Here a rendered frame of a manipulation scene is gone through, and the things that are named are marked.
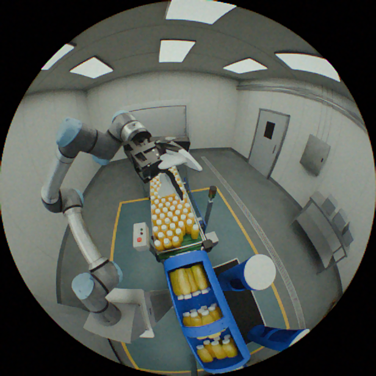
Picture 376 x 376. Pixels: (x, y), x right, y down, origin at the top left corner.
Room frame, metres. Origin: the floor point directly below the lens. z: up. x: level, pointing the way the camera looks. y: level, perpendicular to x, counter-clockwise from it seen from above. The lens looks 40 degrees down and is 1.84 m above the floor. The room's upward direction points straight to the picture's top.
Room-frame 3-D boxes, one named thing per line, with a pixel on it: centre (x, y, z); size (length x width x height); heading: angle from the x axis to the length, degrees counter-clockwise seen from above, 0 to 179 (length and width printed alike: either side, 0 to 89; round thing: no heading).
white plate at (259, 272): (0.02, -0.52, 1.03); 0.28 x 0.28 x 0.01
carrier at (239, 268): (0.02, -0.52, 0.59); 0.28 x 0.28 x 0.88
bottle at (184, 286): (0.02, 0.03, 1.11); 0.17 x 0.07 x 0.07; 16
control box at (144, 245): (0.33, 0.36, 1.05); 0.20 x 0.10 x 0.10; 16
